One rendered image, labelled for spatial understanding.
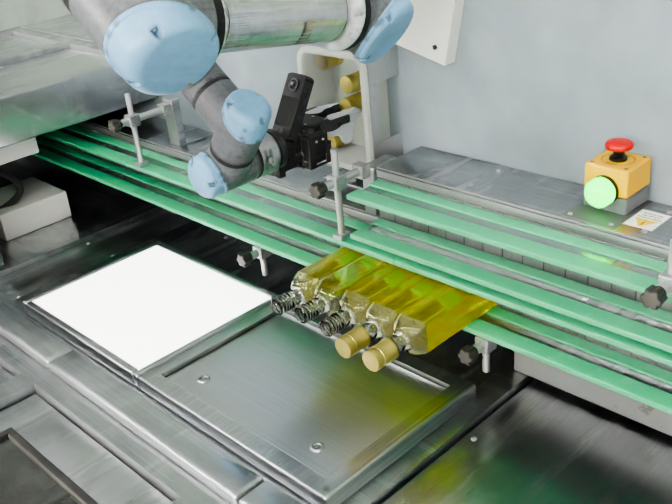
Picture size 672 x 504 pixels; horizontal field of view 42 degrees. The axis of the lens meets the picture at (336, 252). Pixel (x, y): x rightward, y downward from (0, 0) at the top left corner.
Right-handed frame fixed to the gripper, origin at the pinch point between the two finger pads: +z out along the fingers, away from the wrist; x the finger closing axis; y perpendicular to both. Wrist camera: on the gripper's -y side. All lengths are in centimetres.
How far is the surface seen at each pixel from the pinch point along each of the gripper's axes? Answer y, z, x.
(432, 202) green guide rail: 8.0, -10.4, 28.4
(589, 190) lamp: 1, -5, 53
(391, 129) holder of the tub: 3.8, 3.0, 7.9
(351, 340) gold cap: 20, -35, 32
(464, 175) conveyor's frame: 6.2, -2.1, 28.5
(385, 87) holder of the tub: -4.4, 2.1, 7.7
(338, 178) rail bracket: 5.9, -15.6, 12.3
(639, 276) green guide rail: 7, -14, 66
